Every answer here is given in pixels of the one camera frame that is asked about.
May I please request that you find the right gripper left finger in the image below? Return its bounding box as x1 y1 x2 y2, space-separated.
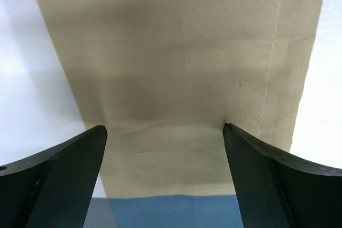
1 125 107 227

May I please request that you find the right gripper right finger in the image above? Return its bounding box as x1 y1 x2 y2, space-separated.
223 123 341 227

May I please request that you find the blue and beige placemat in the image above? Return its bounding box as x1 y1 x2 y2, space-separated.
37 0 323 227

